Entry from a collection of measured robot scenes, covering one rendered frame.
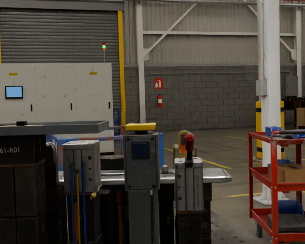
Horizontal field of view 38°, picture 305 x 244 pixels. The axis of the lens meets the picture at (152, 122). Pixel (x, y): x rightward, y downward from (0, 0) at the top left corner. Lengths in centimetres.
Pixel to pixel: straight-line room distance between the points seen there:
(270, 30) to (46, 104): 542
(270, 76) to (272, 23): 58
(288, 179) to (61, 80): 672
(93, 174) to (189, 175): 23
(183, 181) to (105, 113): 842
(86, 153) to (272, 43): 425
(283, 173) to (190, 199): 226
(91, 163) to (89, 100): 833
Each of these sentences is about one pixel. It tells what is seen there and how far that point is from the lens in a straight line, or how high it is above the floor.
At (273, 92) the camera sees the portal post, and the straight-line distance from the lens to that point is 513.
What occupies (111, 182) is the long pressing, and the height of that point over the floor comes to 100.
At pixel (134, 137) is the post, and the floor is 113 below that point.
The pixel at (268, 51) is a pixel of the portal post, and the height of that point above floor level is 170.
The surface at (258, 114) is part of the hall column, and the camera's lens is 841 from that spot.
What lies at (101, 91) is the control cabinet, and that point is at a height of 139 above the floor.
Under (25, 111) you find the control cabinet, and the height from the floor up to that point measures 104.
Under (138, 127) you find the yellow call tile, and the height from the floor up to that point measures 116.
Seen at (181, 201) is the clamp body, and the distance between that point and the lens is 106.
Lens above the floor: 121
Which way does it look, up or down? 3 degrees down
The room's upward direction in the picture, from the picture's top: 2 degrees counter-clockwise
